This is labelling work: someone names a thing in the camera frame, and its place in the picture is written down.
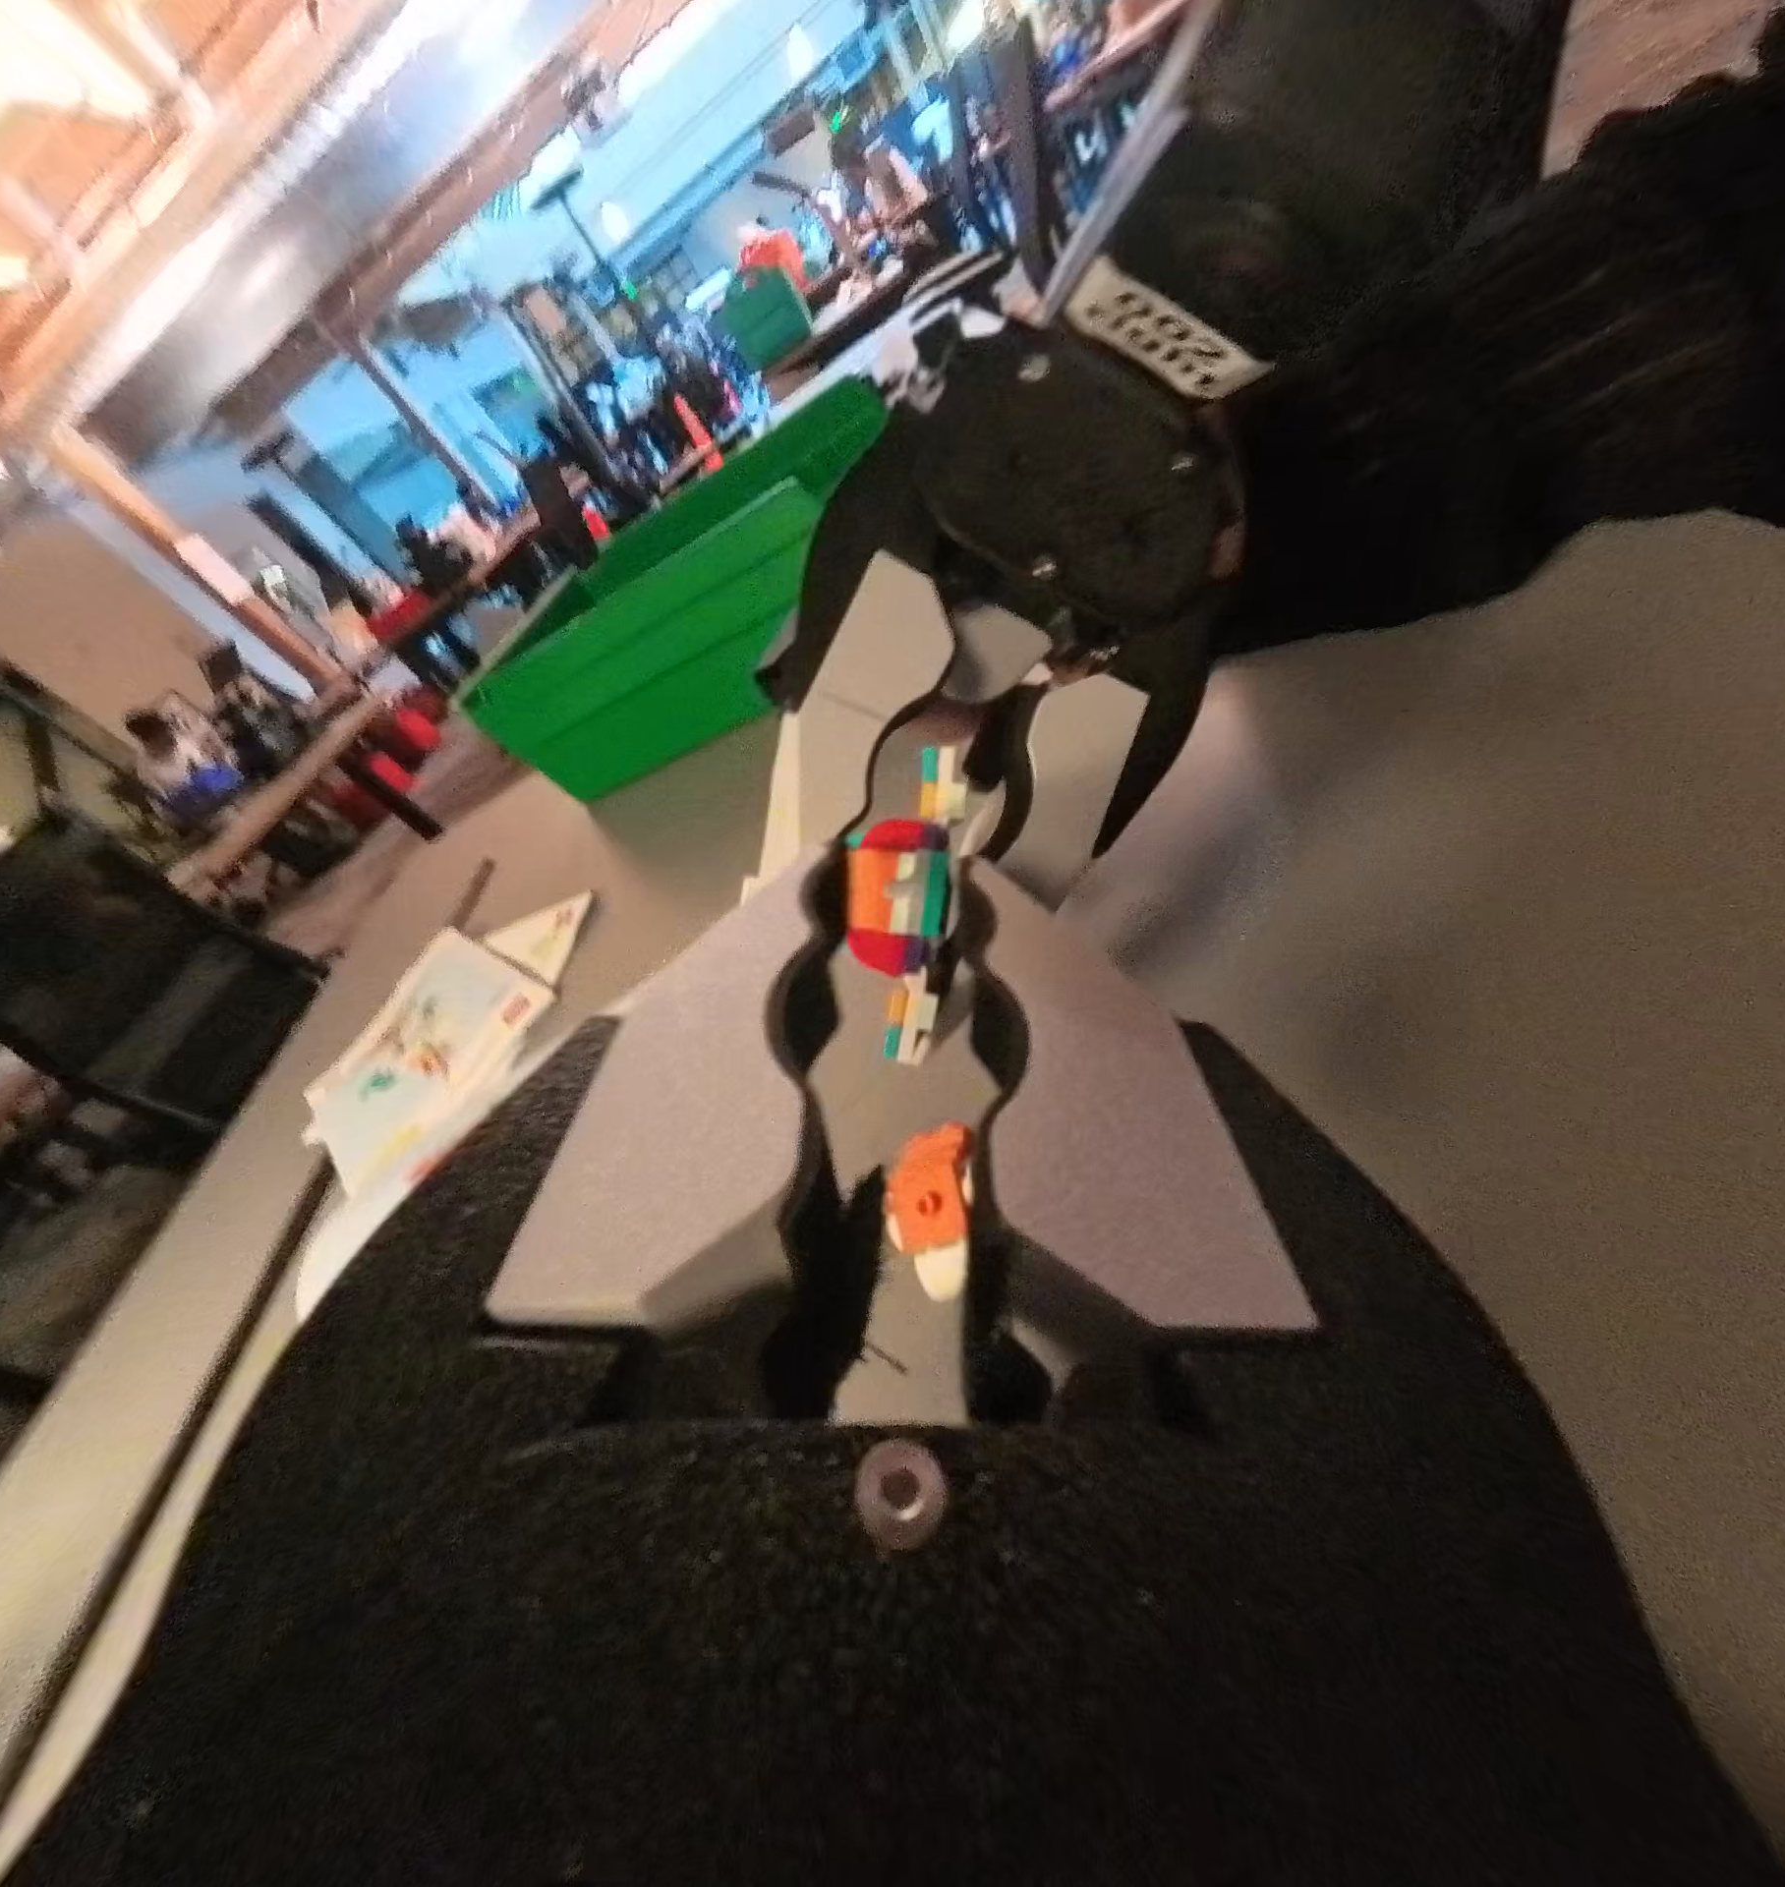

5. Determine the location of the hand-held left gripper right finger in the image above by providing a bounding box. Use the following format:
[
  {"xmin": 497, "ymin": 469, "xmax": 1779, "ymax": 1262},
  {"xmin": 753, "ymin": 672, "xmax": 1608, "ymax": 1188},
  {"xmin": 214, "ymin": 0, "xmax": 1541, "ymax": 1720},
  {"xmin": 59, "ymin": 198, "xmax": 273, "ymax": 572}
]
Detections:
[{"xmin": 953, "ymin": 854, "xmax": 1325, "ymax": 1352}]

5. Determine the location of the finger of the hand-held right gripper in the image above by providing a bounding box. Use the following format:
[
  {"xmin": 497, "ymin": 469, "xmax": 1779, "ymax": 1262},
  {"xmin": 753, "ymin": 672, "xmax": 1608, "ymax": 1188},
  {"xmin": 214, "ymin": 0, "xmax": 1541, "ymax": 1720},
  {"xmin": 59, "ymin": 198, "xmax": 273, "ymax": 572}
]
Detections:
[
  {"xmin": 948, "ymin": 604, "xmax": 1073, "ymax": 870},
  {"xmin": 753, "ymin": 556, "xmax": 984, "ymax": 904}
]

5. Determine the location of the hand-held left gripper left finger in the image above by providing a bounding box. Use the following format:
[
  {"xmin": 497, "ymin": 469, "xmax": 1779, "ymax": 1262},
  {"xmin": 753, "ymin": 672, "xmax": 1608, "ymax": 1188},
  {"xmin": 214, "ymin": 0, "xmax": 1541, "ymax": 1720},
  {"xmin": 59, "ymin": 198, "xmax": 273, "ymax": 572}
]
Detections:
[{"xmin": 483, "ymin": 852, "xmax": 866, "ymax": 1339}]

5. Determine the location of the colourful toy brick fish body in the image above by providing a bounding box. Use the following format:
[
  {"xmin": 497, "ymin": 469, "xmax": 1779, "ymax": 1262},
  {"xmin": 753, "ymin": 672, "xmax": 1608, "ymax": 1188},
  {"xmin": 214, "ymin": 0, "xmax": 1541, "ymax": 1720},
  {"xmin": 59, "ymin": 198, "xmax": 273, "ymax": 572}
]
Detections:
[{"xmin": 836, "ymin": 741, "xmax": 986, "ymax": 1066}]

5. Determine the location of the orange toy brick head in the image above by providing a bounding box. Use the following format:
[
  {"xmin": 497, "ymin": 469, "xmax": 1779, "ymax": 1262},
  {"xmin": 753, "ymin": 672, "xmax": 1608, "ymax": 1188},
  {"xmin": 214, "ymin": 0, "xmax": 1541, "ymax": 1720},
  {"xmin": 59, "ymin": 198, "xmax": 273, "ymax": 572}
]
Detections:
[{"xmin": 883, "ymin": 1120, "xmax": 981, "ymax": 1304}]

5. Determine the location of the green plastic bin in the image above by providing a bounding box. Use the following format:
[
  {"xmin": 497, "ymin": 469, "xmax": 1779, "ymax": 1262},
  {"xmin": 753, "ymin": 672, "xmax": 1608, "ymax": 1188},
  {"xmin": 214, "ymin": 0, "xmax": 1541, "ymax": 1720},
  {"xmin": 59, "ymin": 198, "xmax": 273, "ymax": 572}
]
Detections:
[{"xmin": 454, "ymin": 372, "xmax": 897, "ymax": 808}]

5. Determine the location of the small paper leaflet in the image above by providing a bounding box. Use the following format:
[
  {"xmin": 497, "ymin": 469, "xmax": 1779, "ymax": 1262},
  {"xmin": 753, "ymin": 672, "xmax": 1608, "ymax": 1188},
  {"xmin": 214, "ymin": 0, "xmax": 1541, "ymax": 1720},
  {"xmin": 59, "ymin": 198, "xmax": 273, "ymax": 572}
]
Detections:
[{"xmin": 483, "ymin": 887, "xmax": 603, "ymax": 993}]

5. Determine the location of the closed instruction booklet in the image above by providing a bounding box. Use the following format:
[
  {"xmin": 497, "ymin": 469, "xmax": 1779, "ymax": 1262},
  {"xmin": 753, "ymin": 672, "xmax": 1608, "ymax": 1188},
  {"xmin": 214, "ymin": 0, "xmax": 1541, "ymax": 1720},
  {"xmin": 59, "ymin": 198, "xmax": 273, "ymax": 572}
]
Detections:
[{"xmin": 301, "ymin": 924, "xmax": 558, "ymax": 1198}]

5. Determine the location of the dark furniture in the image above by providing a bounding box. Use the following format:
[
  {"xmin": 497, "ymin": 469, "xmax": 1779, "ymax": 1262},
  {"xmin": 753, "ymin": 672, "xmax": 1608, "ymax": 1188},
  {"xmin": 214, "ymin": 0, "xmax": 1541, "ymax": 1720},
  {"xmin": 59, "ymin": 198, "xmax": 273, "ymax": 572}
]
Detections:
[{"xmin": 0, "ymin": 826, "xmax": 331, "ymax": 1181}]

